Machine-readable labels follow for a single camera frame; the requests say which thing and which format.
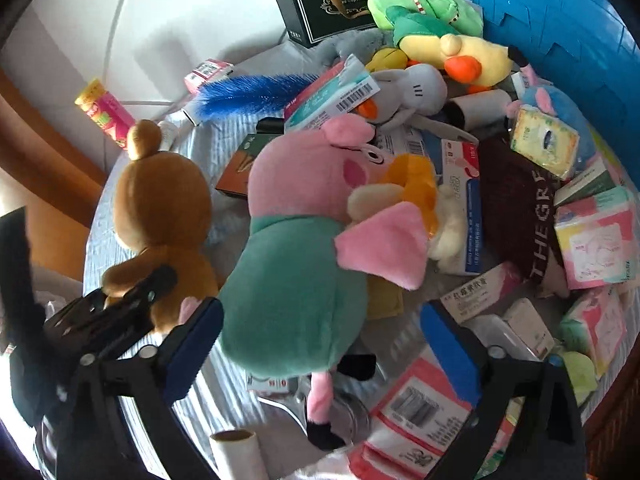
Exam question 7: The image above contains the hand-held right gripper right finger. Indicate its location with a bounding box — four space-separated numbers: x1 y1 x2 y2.
419 301 587 480

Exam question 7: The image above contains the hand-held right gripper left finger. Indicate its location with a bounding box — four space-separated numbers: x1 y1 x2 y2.
56 297 225 480

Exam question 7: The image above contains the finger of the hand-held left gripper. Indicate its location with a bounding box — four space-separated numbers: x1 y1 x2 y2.
42 265 179 367

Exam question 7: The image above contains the brown bear plush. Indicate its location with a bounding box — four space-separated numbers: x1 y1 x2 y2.
101 120 221 333

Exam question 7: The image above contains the pig plush teal body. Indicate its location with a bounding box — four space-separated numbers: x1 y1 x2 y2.
218 114 441 451

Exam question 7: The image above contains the green monster plush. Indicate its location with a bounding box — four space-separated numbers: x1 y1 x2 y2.
552 349 599 408

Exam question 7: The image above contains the blue plastic crate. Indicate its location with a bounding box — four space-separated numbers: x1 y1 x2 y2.
462 0 640 133

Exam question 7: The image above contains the pink white tissue pack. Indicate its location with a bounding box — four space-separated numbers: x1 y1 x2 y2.
347 357 481 480

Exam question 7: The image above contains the white box red lettering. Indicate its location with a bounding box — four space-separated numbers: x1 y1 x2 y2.
440 262 523 323

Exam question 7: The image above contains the yellow flat box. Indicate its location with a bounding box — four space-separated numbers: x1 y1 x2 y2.
367 275 406 318

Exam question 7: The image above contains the white box orange trim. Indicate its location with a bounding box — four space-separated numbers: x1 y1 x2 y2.
502 297 556 358

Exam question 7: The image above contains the glass jar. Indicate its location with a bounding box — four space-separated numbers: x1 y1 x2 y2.
330 392 373 443

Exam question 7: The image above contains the white paper roll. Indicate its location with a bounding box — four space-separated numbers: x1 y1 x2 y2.
209 430 263 480

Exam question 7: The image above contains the blue white medicine box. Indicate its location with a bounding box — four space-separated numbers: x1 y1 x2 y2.
440 137 483 276

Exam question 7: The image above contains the maroon knit sock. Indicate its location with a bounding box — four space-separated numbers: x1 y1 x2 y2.
477 137 571 298

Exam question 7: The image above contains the green orange medicine box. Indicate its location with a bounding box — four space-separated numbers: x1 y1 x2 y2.
216 132 273 196

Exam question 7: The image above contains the cream plush orange bow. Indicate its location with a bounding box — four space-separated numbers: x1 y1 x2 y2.
347 154 468 261

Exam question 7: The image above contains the pastel pad pack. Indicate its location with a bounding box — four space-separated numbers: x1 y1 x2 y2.
554 187 638 291

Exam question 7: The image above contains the red yellow tube can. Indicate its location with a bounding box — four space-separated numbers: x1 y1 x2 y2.
75 78 137 153

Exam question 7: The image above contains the white mask packet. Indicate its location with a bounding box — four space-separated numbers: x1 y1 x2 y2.
375 125 481 161

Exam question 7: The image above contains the white green medicine box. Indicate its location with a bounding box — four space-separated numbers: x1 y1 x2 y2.
552 157 618 206

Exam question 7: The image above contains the yellow green tissue pack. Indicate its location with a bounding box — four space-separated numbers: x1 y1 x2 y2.
510 105 580 181

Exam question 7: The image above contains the small pink white box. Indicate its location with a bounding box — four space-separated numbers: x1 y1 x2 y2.
184 60 235 95

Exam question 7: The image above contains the blue feather brush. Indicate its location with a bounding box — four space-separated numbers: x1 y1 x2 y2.
182 74 321 125

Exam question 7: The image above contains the white cardboard roll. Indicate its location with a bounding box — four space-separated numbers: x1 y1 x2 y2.
442 89 511 128

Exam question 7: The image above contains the grey white rabbit plush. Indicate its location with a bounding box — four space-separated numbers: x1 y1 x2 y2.
360 65 448 126

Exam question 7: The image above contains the blue donkey plush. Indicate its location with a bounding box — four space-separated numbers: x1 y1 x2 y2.
507 67 596 171

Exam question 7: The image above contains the pink teal medicine box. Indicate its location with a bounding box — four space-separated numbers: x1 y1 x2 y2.
284 55 381 133

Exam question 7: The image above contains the yellow duck plush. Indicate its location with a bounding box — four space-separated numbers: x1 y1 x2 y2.
365 6 523 95

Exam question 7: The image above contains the black gift box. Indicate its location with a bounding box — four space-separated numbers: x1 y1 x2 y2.
269 0 406 50

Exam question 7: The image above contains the wooden wall frame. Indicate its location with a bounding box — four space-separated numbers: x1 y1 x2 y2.
0 65 108 281

